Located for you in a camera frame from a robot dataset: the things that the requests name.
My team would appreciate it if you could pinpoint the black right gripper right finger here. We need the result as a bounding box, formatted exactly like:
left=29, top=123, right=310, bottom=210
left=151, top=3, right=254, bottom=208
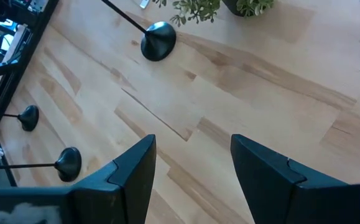
left=231, top=134, right=351, bottom=224

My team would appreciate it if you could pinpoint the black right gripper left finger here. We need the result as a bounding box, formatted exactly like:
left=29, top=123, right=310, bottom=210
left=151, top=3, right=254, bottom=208
left=70, top=134, right=157, bottom=224

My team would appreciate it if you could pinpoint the short black candlestick holder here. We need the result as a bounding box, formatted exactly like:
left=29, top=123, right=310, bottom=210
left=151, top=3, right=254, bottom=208
left=0, top=146, right=83, bottom=183
left=101, top=0, right=177, bottom=62

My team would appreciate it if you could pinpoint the tall black candlestick holder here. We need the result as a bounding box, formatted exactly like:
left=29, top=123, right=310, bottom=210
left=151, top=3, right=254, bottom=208
left=4, top=105, right=40, bottom=132

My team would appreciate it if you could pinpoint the dark plant pot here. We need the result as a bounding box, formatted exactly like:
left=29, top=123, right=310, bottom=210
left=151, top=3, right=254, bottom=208
left=221, top=0, right=246, bottom=17

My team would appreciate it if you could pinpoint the green artificial plant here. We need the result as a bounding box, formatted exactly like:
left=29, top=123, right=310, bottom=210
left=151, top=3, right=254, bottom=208
left=152, top=0, right=275, bottom=28

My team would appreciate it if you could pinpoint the black table frame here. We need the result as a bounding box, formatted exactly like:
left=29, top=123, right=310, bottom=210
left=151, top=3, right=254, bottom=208
left=0, top=0, right=60, bottom=141

